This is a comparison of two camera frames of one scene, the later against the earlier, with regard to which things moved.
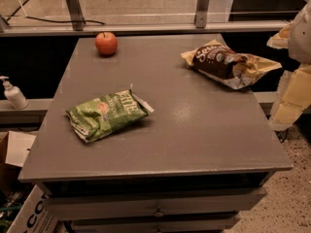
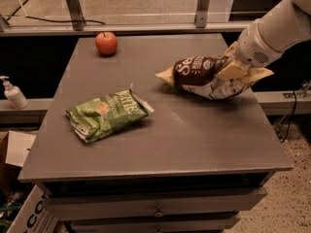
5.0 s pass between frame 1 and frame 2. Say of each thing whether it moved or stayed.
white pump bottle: stayed
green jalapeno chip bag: stayed
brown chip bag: moved
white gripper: moved
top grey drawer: stayed
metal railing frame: stayed
